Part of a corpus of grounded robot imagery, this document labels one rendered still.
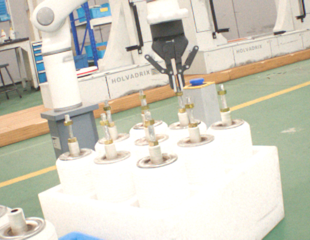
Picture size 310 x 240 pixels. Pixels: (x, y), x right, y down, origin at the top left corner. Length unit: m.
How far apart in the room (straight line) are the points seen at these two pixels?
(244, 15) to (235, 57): 4.12
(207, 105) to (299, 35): 3.16
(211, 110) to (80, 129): 0.39
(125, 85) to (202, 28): 0.84
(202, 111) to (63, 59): 0.44
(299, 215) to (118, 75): 2.20
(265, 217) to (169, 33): 0.46
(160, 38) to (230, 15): 7.04
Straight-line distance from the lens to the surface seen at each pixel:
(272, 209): 1.04
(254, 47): 3.87
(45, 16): 1.34
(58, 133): 1.36
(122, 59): 3.31
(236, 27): 7.98
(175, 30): 1.01
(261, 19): 7.53
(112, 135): 1.05
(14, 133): 2.78
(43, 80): 6.40
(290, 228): 1.05
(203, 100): 1.20
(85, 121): 1.36
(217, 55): 3.59
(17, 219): 0.63
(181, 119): 1.06
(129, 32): 3.32
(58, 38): 1.39
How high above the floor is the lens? 0.48
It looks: 11 degrees down
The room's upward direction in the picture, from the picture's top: 11 degrees counter-clockwise
